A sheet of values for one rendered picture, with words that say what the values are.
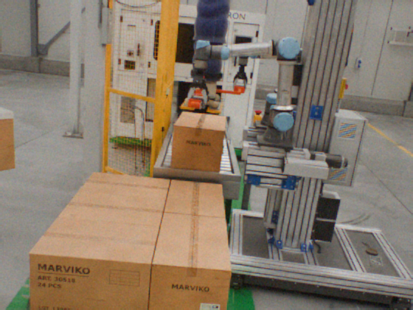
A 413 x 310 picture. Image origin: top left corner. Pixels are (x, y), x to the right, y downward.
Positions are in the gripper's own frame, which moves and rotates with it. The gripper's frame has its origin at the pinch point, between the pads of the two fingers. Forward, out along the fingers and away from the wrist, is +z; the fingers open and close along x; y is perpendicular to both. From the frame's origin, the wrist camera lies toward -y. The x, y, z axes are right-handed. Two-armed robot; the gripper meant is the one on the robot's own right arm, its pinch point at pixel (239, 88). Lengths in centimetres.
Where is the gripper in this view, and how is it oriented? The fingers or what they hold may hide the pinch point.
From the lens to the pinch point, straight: 328.4
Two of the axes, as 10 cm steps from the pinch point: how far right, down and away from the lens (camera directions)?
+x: 9.9, 1.3, -0.4
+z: -1.1, 9.5, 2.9
